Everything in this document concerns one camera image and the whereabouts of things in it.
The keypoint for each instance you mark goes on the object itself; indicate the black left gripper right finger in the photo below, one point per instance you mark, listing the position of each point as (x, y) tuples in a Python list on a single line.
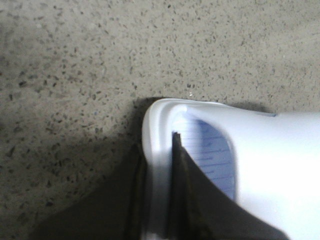
[(198, 210)]

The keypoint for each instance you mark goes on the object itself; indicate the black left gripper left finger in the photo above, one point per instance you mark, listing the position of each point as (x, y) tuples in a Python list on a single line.
[(113, 211)]

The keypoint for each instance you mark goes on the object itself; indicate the light blue slipper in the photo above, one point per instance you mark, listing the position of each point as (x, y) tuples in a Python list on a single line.
[(267, 163)]

